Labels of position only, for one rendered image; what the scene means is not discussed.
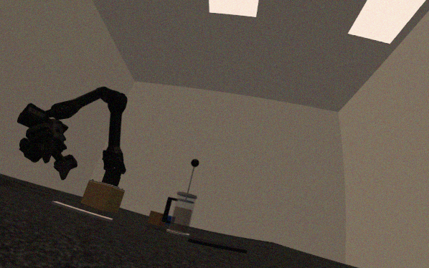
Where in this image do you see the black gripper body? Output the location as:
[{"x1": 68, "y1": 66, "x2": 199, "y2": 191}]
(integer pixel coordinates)
[{"x1": 26, "y1": 123, "x2": 77, "y2": 169}]

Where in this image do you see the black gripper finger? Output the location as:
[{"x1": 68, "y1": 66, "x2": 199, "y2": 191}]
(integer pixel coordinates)
[
  {"x1": 53, "y1": 159, "x2": 75, "y2": 181},
  {"x1": 29, "y1": 132, "x2": 56, "y2": 163}
]

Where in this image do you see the glass french press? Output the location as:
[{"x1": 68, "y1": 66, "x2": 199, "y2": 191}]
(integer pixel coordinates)
[{"x1": 162, "y1": 159, "x2": 199, "y2": 237}]

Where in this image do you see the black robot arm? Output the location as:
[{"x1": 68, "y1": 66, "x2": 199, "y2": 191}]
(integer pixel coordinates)
[{"x1": 17, "y1": 86, "x2": 128, "y2": 188}]

